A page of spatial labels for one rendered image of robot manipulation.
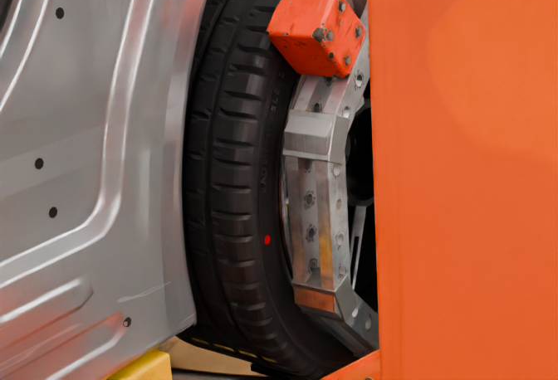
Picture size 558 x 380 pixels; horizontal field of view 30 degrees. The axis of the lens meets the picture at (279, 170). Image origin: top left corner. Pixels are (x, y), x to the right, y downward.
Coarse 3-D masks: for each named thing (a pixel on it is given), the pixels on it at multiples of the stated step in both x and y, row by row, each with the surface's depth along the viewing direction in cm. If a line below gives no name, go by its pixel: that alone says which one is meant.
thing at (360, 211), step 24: (360, 120) 156; (360, 144) 156; (360, 168) 157; (360, 192) 154; (360, 216) 150; (288, 240) 132; (360, 240) 151; (288, 264) 133; (360, 264) 167; (360, 288) 162
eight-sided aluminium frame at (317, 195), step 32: (352, 0) 129; (320, 96) 125; (352, 96) 123; (288, 128) 123; (320, 128) 121; (288, 160) 124; (320, 160) 121; (288, 192) 125; (320, 192) 123; (320, 224) 124; (320, 256) 126; (320, 288) 127; (320, 320) 134; (352, 320) 131
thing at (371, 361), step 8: (376, 352) 101; (360, 360) 103; (368, 360) 102; (376, 360) 101; (344, 368) 104; (352, 368) 104; (360, 368) 102; (368, 368) 99; (376, 368) 96; (328, 376) 106; (336, 376) 105; (344, 376) 104; (352, 376) 100; (360, 376) 97; (368, 376) 89; (376, 376) 88
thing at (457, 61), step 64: (384, 0) 75; (448, 0) 72; (512, 0) 69; (384, 64) 76; (448, 64) 73; (512, 64) 71; (384, 128) 78; (448, 128) 75; (512, 128) 72; (384, 192) 80; (448, 192) 76; (512, 192) 73; (384, 256) 81; (448, 256) 78; (512, 256) 75; (384, 320) 83; (448, 320) 80; (512, 320) 77
